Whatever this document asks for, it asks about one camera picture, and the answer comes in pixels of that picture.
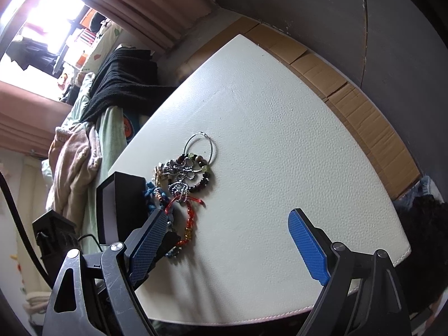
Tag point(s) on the brown cardboard sheet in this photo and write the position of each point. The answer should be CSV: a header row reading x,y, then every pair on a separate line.
x,y
367,119

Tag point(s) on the gold brooch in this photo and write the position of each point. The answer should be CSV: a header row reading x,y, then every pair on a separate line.
x,y
159,178

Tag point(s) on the large silver hoop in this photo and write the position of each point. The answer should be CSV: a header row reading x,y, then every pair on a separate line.
x,y
204,133

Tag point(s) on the blue denim cloth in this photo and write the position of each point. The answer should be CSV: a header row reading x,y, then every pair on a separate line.
x,y
425,189

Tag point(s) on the black knitted garment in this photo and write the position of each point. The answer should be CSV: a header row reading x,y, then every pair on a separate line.
x,y
119,84

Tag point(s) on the beige pink fleece cloth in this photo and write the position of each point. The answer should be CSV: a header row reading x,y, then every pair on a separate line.
x,y
73,171

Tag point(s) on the dark fuzzy cloth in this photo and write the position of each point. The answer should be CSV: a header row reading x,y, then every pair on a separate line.
x,y
423,245

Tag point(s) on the dark garment with orange patch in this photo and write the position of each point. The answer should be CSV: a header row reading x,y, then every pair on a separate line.
x,y
127,126

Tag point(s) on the black jewelry box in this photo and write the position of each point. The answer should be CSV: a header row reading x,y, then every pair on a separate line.
x,y
122,203

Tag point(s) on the pink curtain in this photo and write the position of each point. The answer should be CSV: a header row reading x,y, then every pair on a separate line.
x,y
147,3
24,119

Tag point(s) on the light green blanket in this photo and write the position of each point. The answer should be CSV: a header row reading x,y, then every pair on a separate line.
x,y
110,140

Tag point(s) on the white patterned cloth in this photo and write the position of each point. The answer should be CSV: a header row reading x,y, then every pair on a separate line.
x,y
105,42

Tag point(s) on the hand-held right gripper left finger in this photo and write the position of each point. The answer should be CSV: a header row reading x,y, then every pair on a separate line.
x,y
148,248

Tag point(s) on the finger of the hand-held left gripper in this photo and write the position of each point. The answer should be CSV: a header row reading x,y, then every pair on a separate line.
x,y
169,243

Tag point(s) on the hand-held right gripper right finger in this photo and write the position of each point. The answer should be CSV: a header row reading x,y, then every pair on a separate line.
x,y
308,248

